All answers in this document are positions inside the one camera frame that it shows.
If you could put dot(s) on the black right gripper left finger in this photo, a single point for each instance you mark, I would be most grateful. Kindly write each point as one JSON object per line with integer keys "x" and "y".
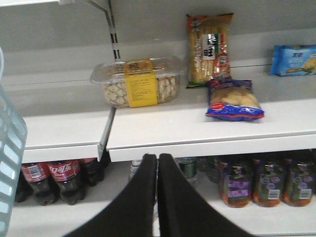
{"x": 130, "y": 214}

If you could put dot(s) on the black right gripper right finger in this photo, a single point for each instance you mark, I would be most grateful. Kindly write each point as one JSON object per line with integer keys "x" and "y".
{"x": 182, "y": 211}

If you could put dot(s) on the light blue plastic basket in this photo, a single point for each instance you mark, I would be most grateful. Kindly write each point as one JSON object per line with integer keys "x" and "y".
{"x": 13, "y": 135}

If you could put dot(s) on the purple label drink bottle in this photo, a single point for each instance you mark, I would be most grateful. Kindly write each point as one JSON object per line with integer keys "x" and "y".
{"x": 268, "y": 182}
{"x": 299, "y": 182}
{"x": 235, "y": 182}

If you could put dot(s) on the plastic cola bottle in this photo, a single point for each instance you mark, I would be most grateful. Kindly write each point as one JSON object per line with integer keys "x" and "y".
{"x": 67, "y": 175}
{"x": 38, "y": 176}

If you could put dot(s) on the blue chip bag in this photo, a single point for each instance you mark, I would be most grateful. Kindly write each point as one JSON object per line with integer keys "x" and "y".
{"x": 233, "y": 100}

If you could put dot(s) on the clear cookie box yellow label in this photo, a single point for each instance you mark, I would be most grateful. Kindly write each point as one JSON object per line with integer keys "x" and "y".
{"x": 139, "y": 83}

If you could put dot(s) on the orange rice cracker pack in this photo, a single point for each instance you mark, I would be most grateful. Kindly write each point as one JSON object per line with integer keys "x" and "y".
{"x": 208, "y": 47}

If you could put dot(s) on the blue cracker pack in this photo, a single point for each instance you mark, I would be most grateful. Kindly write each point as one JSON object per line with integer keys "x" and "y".
{"x": 294, "y": 60}

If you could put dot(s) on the white store shelving unit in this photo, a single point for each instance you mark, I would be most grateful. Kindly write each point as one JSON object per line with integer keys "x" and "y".
{"x": 50, "y": 49}

